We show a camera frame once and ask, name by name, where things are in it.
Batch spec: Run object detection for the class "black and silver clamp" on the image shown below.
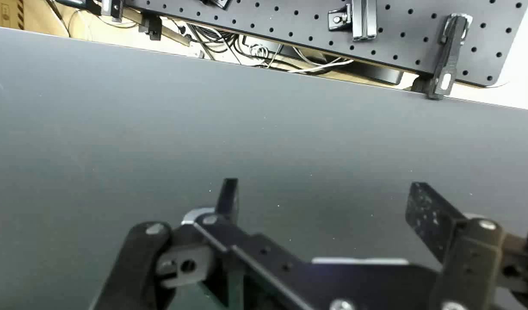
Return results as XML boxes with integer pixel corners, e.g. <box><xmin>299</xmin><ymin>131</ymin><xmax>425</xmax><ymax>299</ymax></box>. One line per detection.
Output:
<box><xmin>86</xmin><ymin>0</ymin><xmax>125</xmax><ymax>23</ymax></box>

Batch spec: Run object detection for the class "tangle of cables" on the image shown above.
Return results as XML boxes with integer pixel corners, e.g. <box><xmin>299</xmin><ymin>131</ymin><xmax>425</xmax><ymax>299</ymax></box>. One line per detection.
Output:
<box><xmin>178</xmin><ymin>24</ymin><xmax>355</xmax><ymax>74</ymax></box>

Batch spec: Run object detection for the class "silver and black bracket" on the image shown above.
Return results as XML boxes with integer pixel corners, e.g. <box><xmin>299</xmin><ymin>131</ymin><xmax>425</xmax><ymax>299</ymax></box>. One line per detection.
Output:
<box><xmin>327</xmin><ymin>0</ymin><xmax>379</xmax><ymax>42</ymax></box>

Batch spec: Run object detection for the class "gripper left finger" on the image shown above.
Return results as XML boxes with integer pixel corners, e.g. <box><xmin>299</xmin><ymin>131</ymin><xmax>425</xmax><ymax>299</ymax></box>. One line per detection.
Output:
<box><xmin>90</xmin><ymin>178</ymin><xmax>317</xmax><ymax>310</ymax></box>

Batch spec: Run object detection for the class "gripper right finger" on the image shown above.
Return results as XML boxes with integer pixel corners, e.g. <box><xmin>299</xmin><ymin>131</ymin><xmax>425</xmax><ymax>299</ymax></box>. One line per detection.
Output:
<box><xmin>405</xmin><ymin>181</ymin><xmax>528</xmax><ymax>310</ymax></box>

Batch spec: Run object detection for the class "long black clamp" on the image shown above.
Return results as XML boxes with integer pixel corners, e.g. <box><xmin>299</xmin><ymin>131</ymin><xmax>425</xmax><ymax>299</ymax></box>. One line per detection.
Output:
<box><xmin>425</xmin><ymin>13</ymin><xmax>473</xmax><ymax>101</ymax></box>

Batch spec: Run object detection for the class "black cable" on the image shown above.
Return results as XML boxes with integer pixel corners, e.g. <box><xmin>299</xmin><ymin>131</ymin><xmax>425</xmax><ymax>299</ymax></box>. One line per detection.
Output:
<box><xmin>45</xmin><ymin>0</ymin><xmax>71</xmax><ymax>37</ymax></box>

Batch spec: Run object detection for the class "cardboard box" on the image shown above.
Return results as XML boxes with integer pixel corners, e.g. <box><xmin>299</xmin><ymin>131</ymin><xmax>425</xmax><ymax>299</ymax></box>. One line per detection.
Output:
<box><xmin>0</xmin><ymin>0</ymin><xmax>26</xmax><ymax>30</ymax></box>

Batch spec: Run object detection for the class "black perforated board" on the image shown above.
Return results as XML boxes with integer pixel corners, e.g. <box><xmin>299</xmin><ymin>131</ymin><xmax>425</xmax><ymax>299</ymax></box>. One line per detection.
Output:
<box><xmin>125</xmin><ymin>0</ymin><xmax>528</xmax><ymax>87</ymax></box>

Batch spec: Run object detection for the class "small black clamp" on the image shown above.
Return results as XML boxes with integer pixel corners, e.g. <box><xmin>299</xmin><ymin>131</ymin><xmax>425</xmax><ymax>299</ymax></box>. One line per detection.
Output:
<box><xmin>138</xmin><ymin>13</ymin><xmax>163</xmax><ymax>41</ymax></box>

